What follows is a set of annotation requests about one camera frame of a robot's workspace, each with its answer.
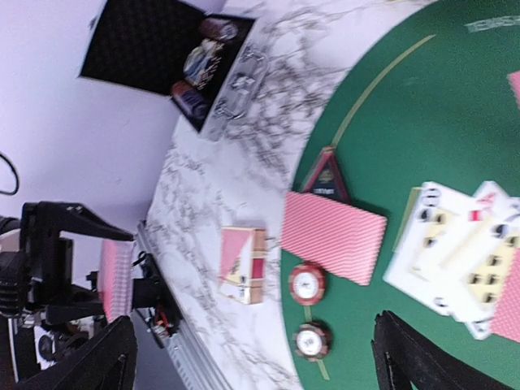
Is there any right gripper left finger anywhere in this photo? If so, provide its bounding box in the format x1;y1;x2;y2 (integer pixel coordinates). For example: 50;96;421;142
15;316;137;390

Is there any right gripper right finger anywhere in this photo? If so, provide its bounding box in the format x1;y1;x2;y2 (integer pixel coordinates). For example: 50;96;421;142
370;310;519;389

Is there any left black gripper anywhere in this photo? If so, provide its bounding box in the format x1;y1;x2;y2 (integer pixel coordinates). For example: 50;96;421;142
1;201;134;325

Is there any red backed card deck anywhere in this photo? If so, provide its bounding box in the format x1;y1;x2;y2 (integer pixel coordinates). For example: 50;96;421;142
97;240;134;323

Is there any black poker chip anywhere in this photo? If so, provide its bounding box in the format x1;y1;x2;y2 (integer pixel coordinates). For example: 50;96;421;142
292;321;333;362

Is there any red backed playing card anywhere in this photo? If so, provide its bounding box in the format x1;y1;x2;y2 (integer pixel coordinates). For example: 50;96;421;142
281;192;387;286
507;71;520;106
491;253;519;343

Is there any face up spades card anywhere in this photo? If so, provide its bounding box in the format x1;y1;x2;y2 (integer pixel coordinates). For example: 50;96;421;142
449;217;519;340

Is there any red poker chip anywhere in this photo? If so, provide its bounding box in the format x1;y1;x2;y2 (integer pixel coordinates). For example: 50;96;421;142
288;262;327;306

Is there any face up playing card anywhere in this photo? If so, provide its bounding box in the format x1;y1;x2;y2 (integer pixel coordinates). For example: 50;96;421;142
383;182;476;316

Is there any ace of diamonds card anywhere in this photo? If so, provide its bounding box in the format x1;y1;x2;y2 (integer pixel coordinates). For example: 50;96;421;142
445;180;512;258

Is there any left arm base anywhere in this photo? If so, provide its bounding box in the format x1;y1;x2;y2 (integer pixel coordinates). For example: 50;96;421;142
132;251;183;349

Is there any ace card box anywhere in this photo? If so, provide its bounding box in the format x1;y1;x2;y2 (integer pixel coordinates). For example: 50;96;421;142
219;227;267;305

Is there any orange purple chip row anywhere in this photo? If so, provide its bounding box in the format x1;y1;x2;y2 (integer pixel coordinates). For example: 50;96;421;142
171;80;210;120

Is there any blue boxed card deck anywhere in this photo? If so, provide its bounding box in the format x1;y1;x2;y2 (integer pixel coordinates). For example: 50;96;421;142
184;39;225;90

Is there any aluminium poker case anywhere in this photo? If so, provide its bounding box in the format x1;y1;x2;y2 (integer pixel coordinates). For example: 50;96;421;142
80;0;268;141

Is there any red black chip row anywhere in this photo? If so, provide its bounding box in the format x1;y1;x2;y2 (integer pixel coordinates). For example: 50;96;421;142
199;18;239;41

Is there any green round poker mat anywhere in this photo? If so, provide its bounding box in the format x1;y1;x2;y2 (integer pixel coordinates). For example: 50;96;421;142
293;1;519;389

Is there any front aluminium rail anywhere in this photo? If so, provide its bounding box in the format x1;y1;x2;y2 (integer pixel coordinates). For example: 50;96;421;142
136;220;230;390

